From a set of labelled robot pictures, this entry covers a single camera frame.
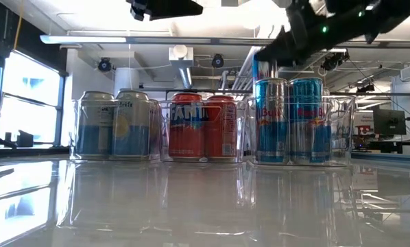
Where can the red white sign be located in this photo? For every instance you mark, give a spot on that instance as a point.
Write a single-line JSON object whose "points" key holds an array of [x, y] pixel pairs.
{"points": [[364, 130]]}

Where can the clear plastic bin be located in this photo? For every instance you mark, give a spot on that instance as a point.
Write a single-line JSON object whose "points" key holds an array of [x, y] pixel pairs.
{"points": [[342, 130], [242, 137], [74, 137]]}

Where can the red Fanta soda can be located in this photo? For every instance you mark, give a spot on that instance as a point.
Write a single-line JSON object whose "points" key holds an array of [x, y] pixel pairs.
{"points": [[187, 125], [222, 125]]}

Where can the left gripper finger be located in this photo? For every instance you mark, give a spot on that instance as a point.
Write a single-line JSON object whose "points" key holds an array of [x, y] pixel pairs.
{"points": [[177, 8]]}

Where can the long ceiling light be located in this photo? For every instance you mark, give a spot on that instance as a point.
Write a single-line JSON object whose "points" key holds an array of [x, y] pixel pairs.
{"points": [[122, 40]]}

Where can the black monitor on stand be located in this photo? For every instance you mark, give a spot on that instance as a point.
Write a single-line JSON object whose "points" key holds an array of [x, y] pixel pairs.
{"points": [[389, 121]]}

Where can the black desk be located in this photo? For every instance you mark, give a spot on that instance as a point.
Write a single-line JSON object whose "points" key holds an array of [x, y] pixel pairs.
{"points": [[6, 140]]}

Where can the white ventilation duct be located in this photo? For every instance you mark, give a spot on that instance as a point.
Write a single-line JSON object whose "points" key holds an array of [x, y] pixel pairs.
{"points": [[182, 65]]}

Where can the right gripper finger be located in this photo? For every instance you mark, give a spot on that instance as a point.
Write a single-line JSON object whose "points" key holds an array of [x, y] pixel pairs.
{"points": [[299, 24], [277, 51]]}

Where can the grey ceiling pipes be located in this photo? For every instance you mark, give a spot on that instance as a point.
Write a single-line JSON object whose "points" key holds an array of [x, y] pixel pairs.
{"points": [[244, 72]]}

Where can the black ceiling camera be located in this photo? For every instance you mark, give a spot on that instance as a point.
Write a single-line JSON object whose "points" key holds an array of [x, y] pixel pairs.
{"points": [[333, 61], [104, 64], [217, 60]]}

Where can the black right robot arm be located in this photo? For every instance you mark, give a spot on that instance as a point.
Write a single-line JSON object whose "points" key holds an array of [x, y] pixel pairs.
{"points": [[397, 13]]}

